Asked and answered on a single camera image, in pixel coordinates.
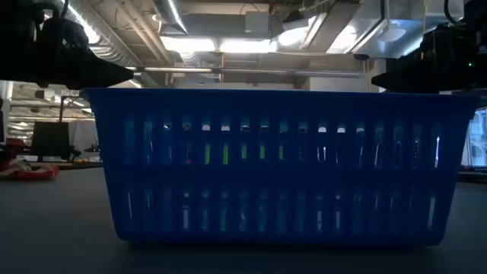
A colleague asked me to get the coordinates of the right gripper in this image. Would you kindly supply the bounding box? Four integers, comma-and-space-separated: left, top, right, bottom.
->
371, 22, 487, 94

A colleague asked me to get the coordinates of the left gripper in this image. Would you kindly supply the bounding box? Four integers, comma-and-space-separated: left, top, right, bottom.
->
0, 17, 135, 91

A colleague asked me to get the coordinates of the black monitor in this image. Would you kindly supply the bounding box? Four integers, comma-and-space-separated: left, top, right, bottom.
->
30, 120, 72, 159

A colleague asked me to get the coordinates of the ceiling light panel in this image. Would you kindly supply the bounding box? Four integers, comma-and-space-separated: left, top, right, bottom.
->
218, 37, 279, 55
160, 36, 217, 53

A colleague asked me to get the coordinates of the bright window pane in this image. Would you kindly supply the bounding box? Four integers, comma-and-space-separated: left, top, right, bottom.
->
461, 107, 487, 168

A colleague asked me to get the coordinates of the red cloth bundle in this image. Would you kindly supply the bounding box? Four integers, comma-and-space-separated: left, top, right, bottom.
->
0, 158, 60, 181

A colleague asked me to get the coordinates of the blue plastic basket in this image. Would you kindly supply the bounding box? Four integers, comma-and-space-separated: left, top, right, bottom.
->
81, 88, 482, 247

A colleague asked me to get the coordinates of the grey horizontal metal bar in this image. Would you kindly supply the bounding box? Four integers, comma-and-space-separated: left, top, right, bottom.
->
125, 65, 364, 79

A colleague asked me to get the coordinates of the green plastic basket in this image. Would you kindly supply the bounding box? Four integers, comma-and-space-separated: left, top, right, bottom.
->
203, 142, 285, 165

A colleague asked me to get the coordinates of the silver round air duct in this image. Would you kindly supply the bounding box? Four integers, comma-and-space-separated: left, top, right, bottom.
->
56, 0, 142, 68
151, 0, 189, 36

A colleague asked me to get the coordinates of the silver rectangular air duct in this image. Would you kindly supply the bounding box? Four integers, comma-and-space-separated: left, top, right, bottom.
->
277, 0, 469, 59

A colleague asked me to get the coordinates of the grey rectangular air duct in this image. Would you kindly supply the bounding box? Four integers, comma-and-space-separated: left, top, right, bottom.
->
182, 11, 285, 40

